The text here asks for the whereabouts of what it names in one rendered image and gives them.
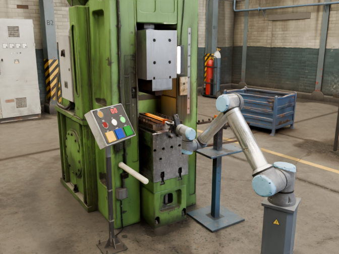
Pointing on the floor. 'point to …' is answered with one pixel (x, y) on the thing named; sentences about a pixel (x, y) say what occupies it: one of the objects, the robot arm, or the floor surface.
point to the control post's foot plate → (105, 246)
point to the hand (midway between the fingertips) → (166, 121)
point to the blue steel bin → (267, 108)
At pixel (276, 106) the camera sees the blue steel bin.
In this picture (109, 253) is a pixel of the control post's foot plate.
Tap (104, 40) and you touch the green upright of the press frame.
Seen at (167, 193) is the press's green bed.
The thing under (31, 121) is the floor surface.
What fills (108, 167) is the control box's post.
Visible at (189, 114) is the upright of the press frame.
